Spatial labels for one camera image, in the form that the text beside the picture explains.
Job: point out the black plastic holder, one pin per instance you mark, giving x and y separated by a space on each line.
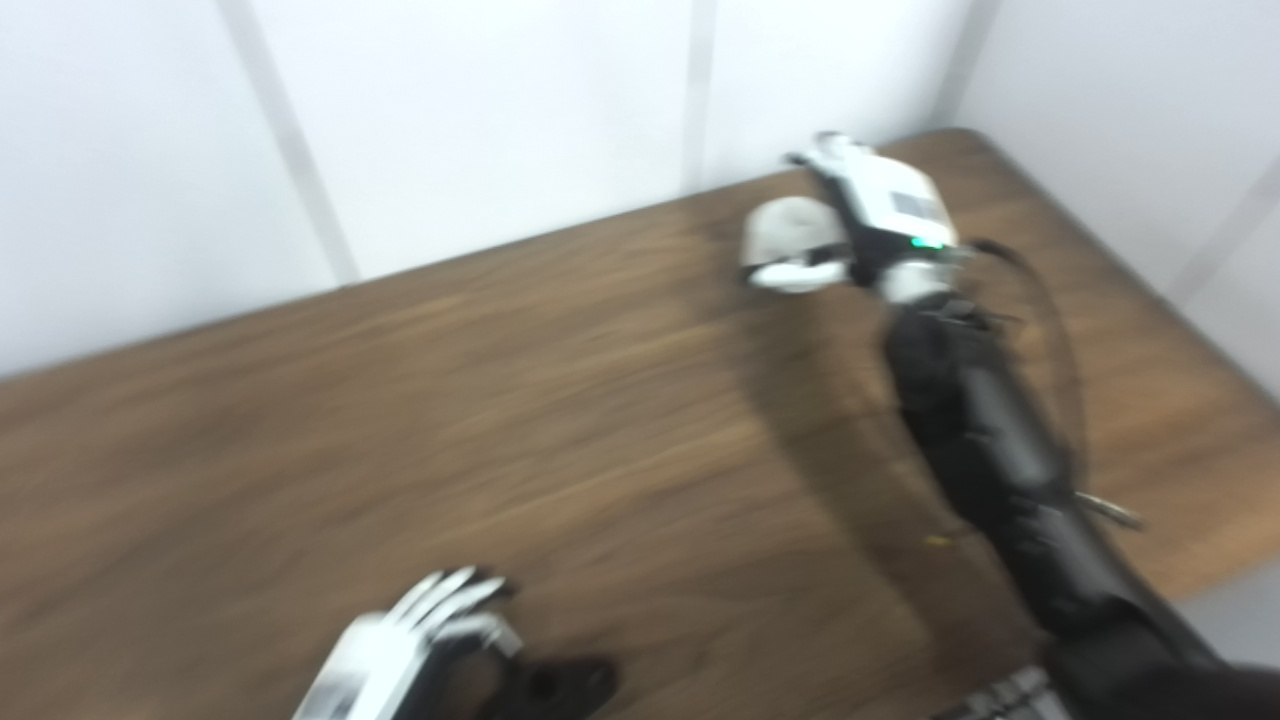
560 688

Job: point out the black and white left hand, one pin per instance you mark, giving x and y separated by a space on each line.
400 650

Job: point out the black and white right hand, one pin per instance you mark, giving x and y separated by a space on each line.
880 210

